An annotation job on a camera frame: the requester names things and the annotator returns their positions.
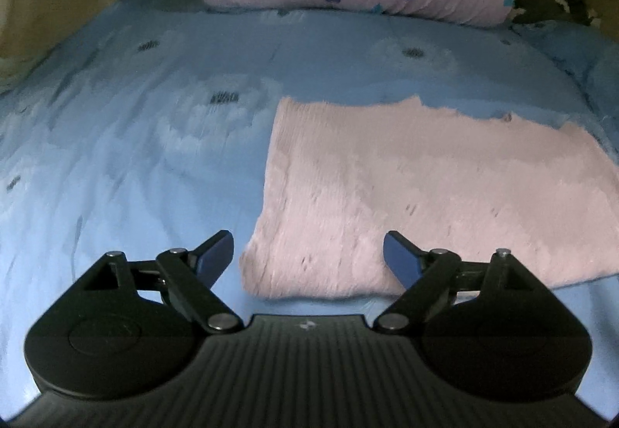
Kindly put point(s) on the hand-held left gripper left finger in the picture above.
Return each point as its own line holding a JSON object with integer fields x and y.
{"x": 215, "y": 256}

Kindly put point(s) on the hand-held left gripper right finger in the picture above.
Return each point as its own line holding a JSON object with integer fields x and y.
{"x": 399, "y": 259}

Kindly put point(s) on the pink knitted garment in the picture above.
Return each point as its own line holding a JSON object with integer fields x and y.
{"x": 411, "y": 186}

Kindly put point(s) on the blue flower-print bed sheet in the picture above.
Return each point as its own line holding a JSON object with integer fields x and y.
{"x": 145, "y": 143}

